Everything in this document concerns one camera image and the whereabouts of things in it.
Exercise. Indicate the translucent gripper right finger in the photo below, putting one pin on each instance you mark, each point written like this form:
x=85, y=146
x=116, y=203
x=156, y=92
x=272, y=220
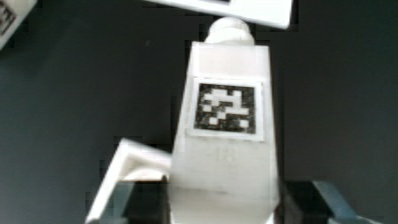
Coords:
x=313, y=205

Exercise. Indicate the white square table top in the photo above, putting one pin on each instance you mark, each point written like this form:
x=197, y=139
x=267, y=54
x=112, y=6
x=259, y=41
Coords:
x=139, y=163

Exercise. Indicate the white marker base plate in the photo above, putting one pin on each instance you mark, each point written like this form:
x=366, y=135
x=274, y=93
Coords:
x=267, y=12

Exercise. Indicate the translucent gripper left finger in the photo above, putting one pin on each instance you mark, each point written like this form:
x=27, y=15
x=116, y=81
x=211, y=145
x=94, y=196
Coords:
x=137, y=204

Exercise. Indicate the white table leg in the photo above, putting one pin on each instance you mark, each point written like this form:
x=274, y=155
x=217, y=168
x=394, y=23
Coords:
x=224, y=180
x=14, y=10

